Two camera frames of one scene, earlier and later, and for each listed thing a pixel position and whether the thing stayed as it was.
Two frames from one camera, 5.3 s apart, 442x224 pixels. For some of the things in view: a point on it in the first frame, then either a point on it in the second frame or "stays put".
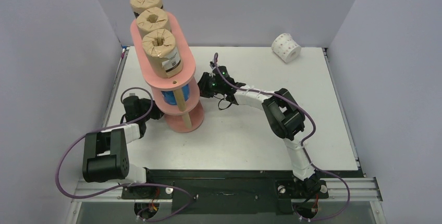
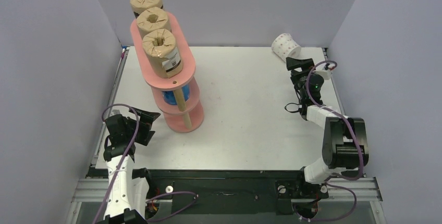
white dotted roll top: (285, 48) stays put
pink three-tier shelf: (181, 119) stays put
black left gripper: (158, 112) to (146, 120)
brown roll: (163, 54) stays put
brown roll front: (151, 19) stays put
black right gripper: (203, 86) to (298, 71)
